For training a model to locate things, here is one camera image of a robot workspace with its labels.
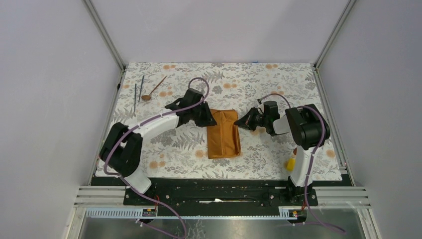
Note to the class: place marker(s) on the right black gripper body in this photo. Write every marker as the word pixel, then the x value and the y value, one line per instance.
pixel 262 120

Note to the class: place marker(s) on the orange cloth napkin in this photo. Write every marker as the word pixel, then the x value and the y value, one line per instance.
pixel 223 139

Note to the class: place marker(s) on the left aluminium frame post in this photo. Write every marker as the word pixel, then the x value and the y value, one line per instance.
pixel 92 11

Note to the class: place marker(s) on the aluminium frame post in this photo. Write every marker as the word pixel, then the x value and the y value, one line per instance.
pixel 92 11
pixel 336 30

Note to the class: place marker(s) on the dark teal chopstick right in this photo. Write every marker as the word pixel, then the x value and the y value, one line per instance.
pixel 140 88

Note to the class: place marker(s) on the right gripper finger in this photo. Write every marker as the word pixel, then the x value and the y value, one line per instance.
pixel 247 119
pixel 249 127

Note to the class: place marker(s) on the dark teal chopstick left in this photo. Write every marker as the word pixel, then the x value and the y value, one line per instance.
pixel 134 99

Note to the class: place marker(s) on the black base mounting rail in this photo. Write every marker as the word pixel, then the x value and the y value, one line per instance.
pixel 223 197

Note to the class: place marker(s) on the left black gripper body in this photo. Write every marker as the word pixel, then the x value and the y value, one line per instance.
pixel 198 113

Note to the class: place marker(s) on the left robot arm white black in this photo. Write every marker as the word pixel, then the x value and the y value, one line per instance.
pixel 122 148

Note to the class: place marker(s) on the right aluminium frame post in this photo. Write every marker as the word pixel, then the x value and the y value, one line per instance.
pixel 336 30

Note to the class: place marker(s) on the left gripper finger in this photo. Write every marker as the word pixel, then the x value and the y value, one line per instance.
pixel 206 123
pixel 205 112

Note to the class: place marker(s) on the floral patterned table mat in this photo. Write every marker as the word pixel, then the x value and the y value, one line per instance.
pixel 182 152

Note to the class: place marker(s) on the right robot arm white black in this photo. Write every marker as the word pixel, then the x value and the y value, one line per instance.
pixel 306 125

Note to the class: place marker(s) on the brown wooden spoon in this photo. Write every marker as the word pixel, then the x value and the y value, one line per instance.
pixel 149 96

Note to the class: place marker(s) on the dark teal chopstick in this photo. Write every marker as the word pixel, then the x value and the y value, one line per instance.
pixel 134 99
pixel 140 88

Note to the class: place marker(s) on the yellow cylinder block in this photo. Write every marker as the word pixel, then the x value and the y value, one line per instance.
pixel 290 164

